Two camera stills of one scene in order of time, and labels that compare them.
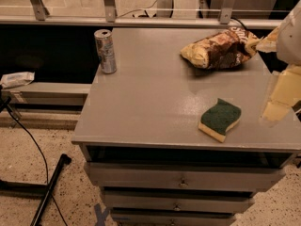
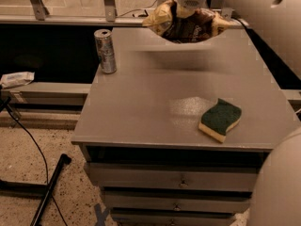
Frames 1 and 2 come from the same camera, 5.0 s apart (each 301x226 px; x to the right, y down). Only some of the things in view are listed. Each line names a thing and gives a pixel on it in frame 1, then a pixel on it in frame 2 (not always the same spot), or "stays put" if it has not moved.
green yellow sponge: x=216 y=119 stays put
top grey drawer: x=182 y=176 stays put
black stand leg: x=35 y=189 stays put
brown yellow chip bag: x=227 y=49 → x=201 y=25
